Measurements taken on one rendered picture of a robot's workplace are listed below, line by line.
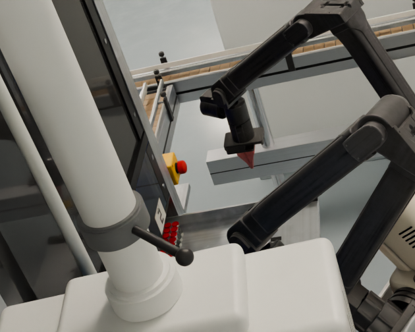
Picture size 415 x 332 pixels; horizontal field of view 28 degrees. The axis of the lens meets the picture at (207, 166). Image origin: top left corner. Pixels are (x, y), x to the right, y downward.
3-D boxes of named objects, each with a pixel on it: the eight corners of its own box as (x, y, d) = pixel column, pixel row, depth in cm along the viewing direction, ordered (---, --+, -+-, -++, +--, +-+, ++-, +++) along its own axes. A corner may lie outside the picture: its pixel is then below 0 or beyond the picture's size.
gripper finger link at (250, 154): (235, 162, 221) (226, 134, 216) (261, 158, 219) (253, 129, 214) (233, 177, 216) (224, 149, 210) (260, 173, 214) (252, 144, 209)
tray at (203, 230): (142, 292, 220) (138, 283, 218) (155, 229, 241) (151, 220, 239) (267, 273, 212) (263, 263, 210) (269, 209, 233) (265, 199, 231)
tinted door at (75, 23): (109, 237, 187) (1, 4, 155) (139, 132, 221) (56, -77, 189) (111, 236, 187) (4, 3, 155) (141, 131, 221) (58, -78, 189)
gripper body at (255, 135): (226, 138, 216) (220, 114, 212) (265, 132, 214) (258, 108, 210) (224, 152, 211) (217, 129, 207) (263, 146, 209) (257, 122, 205)
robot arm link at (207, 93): (220, 91, 198) (241, 72, 203) (185, 85, 206) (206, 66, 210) (233, 131, 205) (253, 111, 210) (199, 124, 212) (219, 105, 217)
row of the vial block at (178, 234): (169, 277, 221) (164, 265, 219) (176, 234, 236) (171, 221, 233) (177, 276, 221) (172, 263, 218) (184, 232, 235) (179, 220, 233)
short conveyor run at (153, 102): (158, 224, 248) (141, 184, 240) (110, 232, 252) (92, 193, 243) (184, 104, 303) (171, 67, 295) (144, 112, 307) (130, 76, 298)
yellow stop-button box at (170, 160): (155, 189, 243) (147, 169, 239) (159, 174, 249) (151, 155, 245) (180, 184, 241) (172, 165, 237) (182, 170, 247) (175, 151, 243)
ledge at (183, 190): (141, 221, 249) (139, 216, 248) (148, 195, 259) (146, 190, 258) (186, 214, 246) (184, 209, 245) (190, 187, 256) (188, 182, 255)
